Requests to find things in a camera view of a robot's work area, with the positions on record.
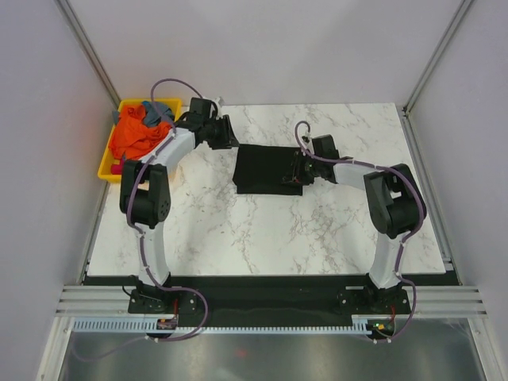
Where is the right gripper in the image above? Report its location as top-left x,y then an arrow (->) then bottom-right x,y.
282,151 -> 322,186

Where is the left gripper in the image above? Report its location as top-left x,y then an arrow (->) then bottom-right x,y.
204,116 -> 241,152

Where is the black t-shirt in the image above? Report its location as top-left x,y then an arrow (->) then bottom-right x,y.
233,144 -> 302,196

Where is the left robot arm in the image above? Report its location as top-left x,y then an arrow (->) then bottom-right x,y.
120,115 -> 239,312

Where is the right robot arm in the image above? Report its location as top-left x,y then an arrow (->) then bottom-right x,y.
283,152 -> 427,313

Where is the grey t-shirt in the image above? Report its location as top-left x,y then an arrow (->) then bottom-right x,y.
141,101 -> 175,128

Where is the orange t-shirt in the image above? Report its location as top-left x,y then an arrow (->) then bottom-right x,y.
108,103 -> 172,160

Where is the pink t-shirt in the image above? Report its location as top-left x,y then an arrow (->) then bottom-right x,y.
110,159 -> 125,175

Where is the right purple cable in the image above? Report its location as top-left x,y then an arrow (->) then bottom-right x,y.
294,121 -> 428,344

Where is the purple cable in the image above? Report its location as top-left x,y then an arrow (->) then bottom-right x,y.
73,78 -> 210,363
294,121 -> 428,344

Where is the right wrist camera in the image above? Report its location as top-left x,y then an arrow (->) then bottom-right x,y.
302,135 -> 352,164

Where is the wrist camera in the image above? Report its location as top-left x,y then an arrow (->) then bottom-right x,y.
179,98 -> 219,130
302,135 -> 352,164

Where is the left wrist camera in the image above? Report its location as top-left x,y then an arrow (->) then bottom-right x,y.
179,98 -> 219,130

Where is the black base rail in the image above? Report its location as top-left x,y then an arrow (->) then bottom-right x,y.
128,275 -> 410,325

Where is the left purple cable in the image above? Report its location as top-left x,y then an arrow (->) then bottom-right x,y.
73,78 -> 210,363

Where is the left aluminium frame post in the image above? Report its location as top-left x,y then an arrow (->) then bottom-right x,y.
55,0 -> 121,106

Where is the white slotted cable duct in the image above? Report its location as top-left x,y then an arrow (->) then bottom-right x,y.
71,315 -> 396,335

